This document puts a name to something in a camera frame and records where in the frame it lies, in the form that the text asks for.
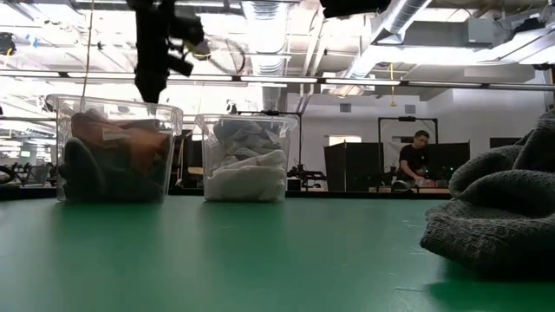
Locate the black ceiling-mounted device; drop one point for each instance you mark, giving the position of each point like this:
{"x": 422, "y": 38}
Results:
{"x": 6, "y": 43}
{"x": 204, "y": 52}

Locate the white hanging cloth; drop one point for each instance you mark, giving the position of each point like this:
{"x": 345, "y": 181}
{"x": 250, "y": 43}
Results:
{"x": 390, "y": 151}

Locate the black wall monitor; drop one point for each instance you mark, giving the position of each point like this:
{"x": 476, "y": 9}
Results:
{"x": 503, "y": 143}

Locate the green table mat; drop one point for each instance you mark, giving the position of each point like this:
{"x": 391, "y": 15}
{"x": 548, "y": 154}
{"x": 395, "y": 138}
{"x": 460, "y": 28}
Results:
{"x": 217, "y": 260}

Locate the grey ceiling air unit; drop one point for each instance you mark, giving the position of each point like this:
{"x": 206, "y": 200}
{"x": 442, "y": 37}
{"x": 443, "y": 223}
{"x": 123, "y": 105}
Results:
{"x": 479, "y": 32}

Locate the grey knitted garment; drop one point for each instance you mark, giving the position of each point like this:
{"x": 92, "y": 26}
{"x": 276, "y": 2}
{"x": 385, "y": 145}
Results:
{"x": 243, "y": 138}

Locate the silver slanted ventilation duct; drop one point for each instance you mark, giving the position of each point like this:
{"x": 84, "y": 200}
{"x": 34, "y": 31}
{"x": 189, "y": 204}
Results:
{"x": 403, "y": 17}

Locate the orange towel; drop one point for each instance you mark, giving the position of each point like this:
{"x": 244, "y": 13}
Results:
{"x": 139, "y": 147}

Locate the silver ribbed ventilation duct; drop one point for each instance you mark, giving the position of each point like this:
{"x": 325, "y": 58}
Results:
{"x": 266, "y": 34}

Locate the plain white towel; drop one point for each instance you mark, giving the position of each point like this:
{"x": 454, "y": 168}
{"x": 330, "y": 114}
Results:
{"x": 243, "y": 182}

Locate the black background screen panel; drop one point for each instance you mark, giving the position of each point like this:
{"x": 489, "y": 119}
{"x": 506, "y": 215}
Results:
{"x": 351, "y": 167}
{"x": 446, "y": 158}

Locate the black background frame stand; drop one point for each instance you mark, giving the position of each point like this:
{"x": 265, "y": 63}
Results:
{"x": 407, "y": 118}

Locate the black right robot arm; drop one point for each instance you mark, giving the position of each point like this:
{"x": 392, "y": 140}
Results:
{"x": 355, "y": 8}

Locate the person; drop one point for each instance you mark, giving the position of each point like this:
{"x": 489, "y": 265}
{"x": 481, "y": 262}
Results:
{"x": 412, "y": 160}

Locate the clear plastic bin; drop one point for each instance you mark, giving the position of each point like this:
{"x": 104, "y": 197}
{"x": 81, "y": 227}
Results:
{"x": 173, "y": 130}
{"x": 290, "y": 130}

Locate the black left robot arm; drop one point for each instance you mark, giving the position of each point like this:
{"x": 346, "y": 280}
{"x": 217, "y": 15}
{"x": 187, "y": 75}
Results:
{"x": 152, "y": 21}

